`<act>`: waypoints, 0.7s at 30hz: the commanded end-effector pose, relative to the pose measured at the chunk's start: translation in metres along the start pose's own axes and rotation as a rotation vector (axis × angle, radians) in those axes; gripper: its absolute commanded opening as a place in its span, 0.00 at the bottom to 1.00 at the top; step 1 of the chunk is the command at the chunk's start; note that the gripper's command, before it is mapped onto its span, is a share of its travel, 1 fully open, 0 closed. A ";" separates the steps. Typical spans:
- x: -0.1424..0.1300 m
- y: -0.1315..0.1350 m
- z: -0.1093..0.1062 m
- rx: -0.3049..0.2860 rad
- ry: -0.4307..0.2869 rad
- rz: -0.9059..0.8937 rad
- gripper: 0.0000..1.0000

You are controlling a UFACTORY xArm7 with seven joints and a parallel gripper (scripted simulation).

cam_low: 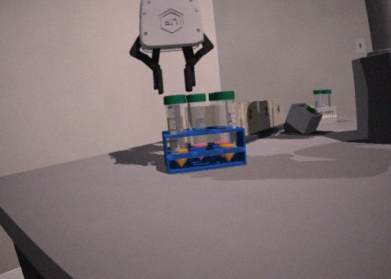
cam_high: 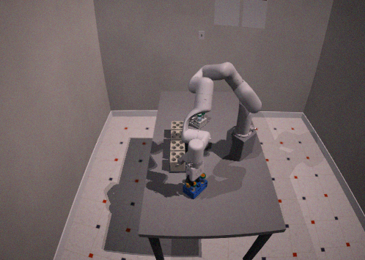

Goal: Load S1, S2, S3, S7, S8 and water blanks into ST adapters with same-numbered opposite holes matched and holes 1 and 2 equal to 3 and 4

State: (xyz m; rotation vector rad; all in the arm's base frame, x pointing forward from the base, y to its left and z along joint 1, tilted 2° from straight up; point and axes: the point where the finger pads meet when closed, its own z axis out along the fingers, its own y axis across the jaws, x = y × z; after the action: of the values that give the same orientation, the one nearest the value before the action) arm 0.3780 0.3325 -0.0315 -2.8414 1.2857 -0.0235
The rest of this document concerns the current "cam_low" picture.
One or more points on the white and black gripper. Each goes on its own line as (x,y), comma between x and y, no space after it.
(170,23)

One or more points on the blue tube rack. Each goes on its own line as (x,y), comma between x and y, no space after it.
(209,161)

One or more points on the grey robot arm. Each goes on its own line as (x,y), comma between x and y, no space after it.
(379,19)

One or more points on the white tube rack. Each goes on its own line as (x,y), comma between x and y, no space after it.
(329,114)

